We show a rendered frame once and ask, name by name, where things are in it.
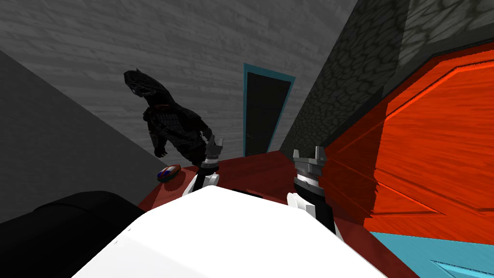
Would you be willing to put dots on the orange-red panelled door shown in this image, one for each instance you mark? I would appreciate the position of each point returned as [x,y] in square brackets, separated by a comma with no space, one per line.
[432,154]

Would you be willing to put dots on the teal panelled door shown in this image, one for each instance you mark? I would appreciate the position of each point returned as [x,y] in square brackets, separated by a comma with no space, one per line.
[436,255]

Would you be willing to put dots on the dark door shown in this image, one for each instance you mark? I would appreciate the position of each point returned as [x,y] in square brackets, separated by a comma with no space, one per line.
[266,116]

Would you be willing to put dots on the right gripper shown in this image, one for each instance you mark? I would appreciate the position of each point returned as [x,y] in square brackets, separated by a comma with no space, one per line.
[310,165]

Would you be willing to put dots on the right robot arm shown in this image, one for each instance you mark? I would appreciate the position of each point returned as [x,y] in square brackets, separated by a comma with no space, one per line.
[318,204]

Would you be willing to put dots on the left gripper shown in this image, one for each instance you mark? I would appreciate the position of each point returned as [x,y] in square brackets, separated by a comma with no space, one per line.
[212,151]

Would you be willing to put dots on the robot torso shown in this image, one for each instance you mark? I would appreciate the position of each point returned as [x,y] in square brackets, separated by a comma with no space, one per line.
[216,239]

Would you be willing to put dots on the black dinosaur figure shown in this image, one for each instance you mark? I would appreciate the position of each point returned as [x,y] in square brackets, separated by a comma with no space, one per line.
[173,123]

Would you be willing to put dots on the small red and blue object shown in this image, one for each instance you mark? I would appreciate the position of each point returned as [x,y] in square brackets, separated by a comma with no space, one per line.
[169,173]

